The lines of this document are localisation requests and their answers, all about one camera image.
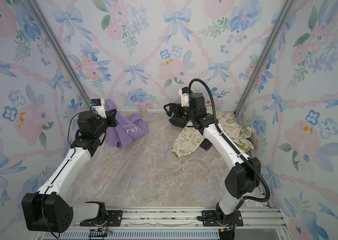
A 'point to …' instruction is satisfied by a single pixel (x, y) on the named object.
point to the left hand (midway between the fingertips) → (114, 107)
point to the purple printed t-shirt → (129, 127)
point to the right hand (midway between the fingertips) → (170, 105)
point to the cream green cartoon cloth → (189, 139)
